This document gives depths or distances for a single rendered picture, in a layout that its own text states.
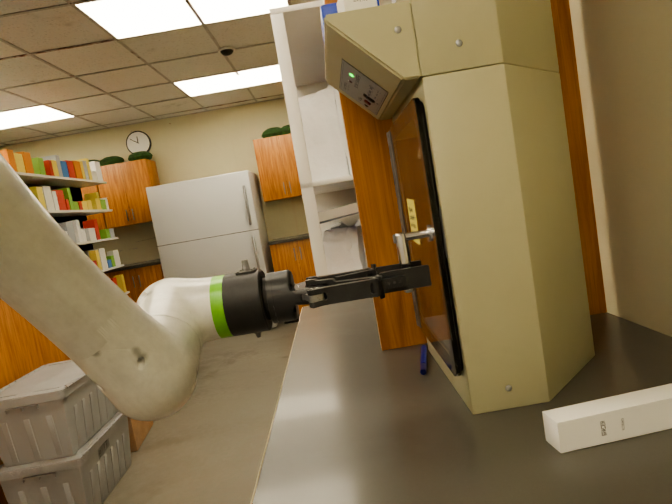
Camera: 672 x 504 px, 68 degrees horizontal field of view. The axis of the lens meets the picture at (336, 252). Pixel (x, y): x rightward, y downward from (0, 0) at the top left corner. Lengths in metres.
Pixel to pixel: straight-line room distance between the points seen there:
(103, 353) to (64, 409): 2.07
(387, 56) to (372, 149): 0.38
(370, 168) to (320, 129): 1.07
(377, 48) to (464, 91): 0.13
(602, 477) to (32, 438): 2.51
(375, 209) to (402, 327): 0.26
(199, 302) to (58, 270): 0.21
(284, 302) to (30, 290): 0.31
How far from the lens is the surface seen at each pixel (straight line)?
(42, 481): 2.87
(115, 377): 0.63
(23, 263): 0.58
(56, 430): 2.75
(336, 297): 0.68
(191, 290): 0.74
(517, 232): 0.73
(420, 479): 0.64
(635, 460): 0.67
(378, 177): 1.06
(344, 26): 0.72
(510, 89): 0.74
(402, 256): 0.74
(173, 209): 5.82
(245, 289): 0.71
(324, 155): 2.10
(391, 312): 1.08
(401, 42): 0.72
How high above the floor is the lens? 1.26
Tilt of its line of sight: 5 degrees down
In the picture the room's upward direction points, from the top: 10 degrees counter-clockwise
